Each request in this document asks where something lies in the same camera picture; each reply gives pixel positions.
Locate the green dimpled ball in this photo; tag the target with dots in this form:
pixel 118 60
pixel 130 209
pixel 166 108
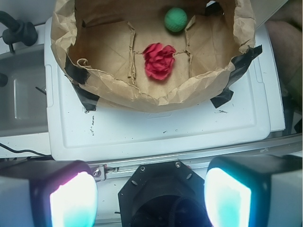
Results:
pixel 175 20

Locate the gripper glowing gel right finger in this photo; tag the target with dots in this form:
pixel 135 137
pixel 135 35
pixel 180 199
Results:
pixel 255 191

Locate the red paper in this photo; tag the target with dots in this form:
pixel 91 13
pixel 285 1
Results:
pixel 159 61

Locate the black octagonal mount plate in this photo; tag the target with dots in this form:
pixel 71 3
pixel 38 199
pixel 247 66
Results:
pixel 166 194

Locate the aluminium extrusion rail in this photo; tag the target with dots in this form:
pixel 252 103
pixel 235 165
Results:
pixel 198 159

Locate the black clamp knob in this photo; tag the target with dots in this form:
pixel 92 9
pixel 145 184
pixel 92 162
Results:
pixel 17 31

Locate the gripper glowing gel left finger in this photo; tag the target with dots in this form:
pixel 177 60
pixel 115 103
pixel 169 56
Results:
pixel 47 193

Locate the brown paper bag tray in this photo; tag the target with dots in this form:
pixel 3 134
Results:
pixel 99 46

